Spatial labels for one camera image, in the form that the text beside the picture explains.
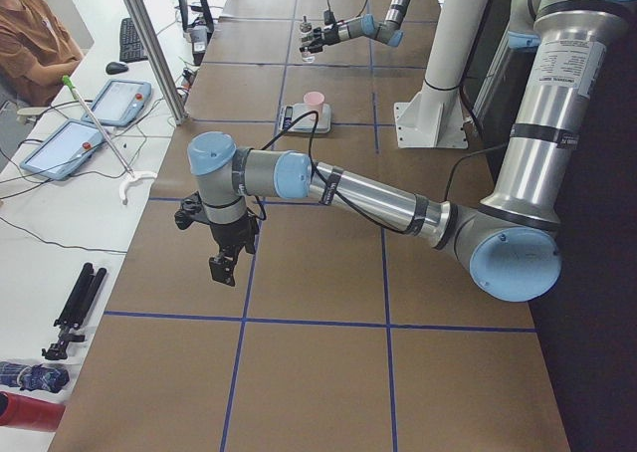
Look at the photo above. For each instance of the silver digital kitchen scale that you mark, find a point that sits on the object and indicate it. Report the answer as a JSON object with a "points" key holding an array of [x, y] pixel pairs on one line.
{"points": [[289, 113]]}

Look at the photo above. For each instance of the glass sauce bottle metal spout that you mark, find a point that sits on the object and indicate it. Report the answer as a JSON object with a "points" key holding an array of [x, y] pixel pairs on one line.
{"points": [[306, 25]]}

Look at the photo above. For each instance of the aluminium frame post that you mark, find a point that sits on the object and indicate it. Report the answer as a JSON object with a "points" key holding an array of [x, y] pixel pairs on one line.
{"points": [[141, 19]]}

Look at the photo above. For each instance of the blue teach pendant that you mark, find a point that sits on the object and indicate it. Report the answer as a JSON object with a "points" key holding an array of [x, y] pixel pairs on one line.
{"points": [[119, 102], [64, 151]]}

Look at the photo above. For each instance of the black computer mouse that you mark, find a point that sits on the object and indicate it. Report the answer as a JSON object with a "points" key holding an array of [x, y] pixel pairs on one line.
{"points": [[114, 68]]}

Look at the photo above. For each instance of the black device white label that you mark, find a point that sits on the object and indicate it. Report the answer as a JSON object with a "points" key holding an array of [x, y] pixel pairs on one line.
{"points": [[198, 36]]}

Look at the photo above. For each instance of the pink plastic cup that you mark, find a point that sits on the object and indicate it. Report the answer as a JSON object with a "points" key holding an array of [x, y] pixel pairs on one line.
{"points": [[314, 101]]}

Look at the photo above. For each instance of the red cylinder bottle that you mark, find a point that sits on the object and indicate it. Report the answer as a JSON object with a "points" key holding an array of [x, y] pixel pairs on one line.
{"points": [[23, 412]]}

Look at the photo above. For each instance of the near blue teach pendant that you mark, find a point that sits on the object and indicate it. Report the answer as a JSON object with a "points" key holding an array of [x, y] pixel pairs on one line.
{"points": [[64, 151]]}

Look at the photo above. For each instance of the black computer keyboard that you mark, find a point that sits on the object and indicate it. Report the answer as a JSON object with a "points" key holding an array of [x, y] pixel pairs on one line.
{"points": [[131, 48]]}

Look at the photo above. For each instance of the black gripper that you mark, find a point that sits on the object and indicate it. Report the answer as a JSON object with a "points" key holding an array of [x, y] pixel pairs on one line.
{"points": [[330, 32], [227, 233]]}

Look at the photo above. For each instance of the person in brown shirt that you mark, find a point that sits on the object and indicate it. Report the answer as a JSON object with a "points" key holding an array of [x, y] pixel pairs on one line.
{"points": [[37, 51]]}

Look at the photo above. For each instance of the black folded tripod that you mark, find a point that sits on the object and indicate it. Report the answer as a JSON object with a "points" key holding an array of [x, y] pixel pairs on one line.
{"points": [[75, 311]]}

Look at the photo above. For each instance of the metal grabber stick green handle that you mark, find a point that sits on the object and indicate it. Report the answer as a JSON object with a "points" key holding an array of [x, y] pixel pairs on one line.
{"points": [[131, 176]]}

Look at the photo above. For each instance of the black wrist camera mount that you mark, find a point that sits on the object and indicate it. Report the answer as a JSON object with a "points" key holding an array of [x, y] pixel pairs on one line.
{"points": [[329, 19], [190, 211]]}

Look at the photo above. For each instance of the far blue teach pendant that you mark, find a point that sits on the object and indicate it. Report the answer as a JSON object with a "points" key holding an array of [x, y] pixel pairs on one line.
{"points": [[119, 102]]}

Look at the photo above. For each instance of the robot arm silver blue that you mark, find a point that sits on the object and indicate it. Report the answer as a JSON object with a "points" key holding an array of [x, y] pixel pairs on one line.
{"points": [[387, 32], [506, 243]]}

